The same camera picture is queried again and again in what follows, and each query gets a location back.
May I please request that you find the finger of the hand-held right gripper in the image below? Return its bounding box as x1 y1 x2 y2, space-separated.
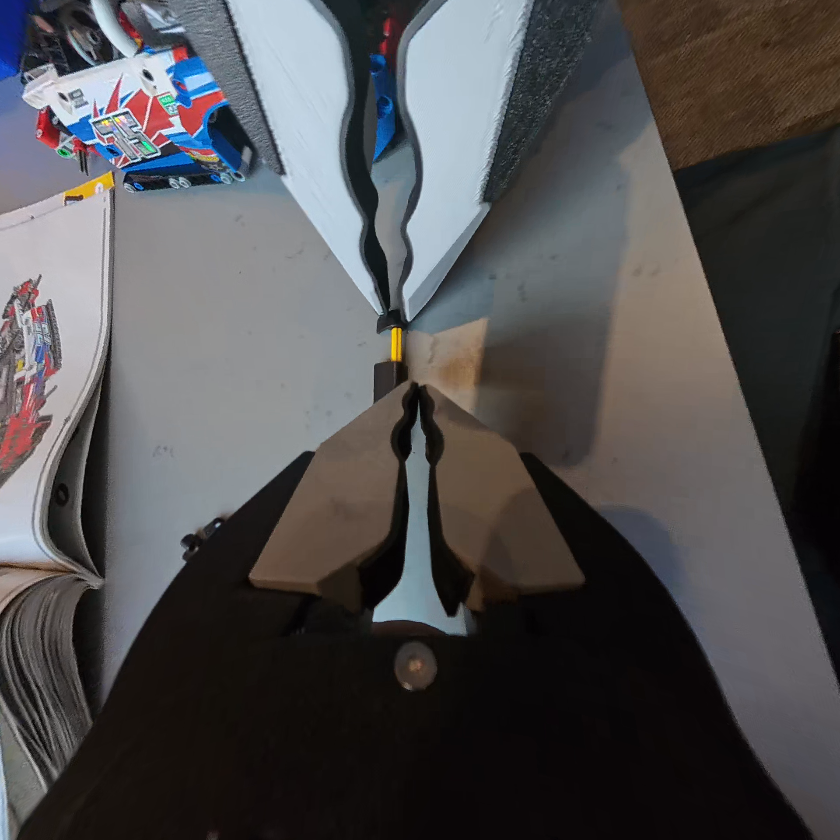
223 0 395 316
395 0 534 322

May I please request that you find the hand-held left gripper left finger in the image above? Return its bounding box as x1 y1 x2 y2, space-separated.
248 382 420 614

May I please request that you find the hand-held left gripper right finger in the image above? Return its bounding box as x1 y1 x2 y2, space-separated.
420 385 585 618

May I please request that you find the black pin connector brick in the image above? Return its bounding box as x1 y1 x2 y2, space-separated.
182 518 227 560

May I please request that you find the black axle connector brick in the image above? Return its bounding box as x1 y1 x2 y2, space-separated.
372 360 409 403

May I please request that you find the grey desk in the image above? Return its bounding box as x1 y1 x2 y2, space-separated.
0 0 840 840

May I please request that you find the partly built toy car model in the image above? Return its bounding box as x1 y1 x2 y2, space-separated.
20 0 404 194

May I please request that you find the open instruction booklet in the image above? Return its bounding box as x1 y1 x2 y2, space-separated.
0 171 119 788

